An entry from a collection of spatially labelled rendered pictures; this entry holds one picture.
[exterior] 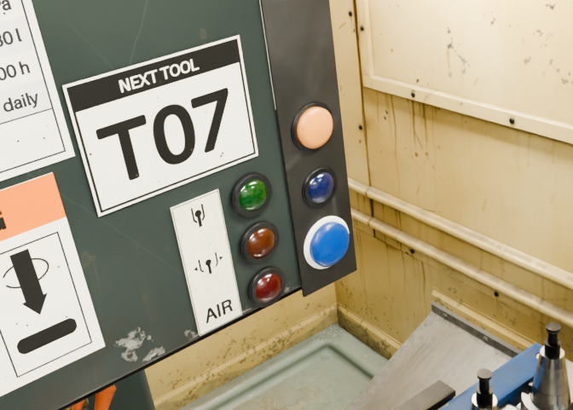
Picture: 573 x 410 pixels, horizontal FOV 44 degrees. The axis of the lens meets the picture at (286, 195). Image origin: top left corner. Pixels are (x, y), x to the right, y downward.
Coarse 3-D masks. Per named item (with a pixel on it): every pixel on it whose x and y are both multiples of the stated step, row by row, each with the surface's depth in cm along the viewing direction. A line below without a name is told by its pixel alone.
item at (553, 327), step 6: (552, 324) 78; (558, 324) 78; (552, 330) 77; (558, 330) 77; (552, 336) 78; (546, 342) 79; (552, 342) 78; (558, 342) 79; (546, 348) 79; (552, 348) 78; (558, 348) 78; (546, 354) 79; (552, 354) 78; (558, 354) 79
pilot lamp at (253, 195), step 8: (248, 184) 41; (256, 184) 41; (264, 184) 42; (240, 192) 41; (248, 192) 41; (256, 192) 41; (264, 192) 42; (240, 200) 41; (248, 200) 41; (256, 200) 41; (264, 200) 42; (248, 208) 41; (256, 208) 42
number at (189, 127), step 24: (168, 96) 37; (192, 96) 38; (216, 96) 38; (168, 120) 37; (192, 120) 38; (216, 120) 39; (240, 120) 40; (168, 144) 38; (192, 144) 38; (216, 144) 39; (240, 144) 40; (168, 168) 38; (192, 168) 39
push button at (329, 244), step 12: (324, 228) 45; (336, 228) 45; (312, 240) 45; (324, 240) 45; (336, 240) 46; (348, 240) 46; (312, 252) 45; (324, 252) 45; (336, 252) 46; (324, 264) 46
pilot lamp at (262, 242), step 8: (256, 232) 42; (264, 232) 42; (272, 232) 43; (256, 240) 42; (264, 240) 42; (272, 240) 43; (248, 248) 42; (256, 248) 42; (264, 248) 43; (272, 248) 43; (256, 256) 43; (264, 256) 43
